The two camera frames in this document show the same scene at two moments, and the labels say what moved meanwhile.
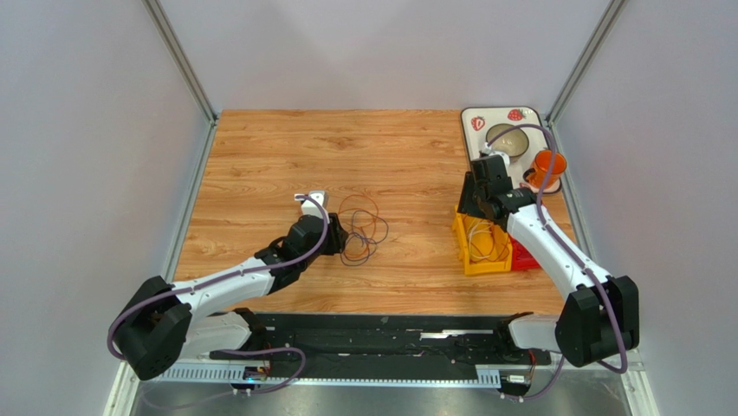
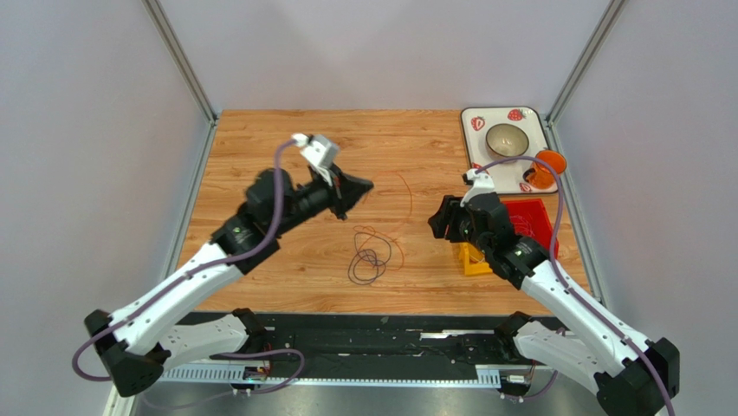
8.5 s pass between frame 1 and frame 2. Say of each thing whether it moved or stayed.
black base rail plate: stayed
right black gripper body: moved
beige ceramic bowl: stayed
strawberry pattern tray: stayed
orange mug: stayed
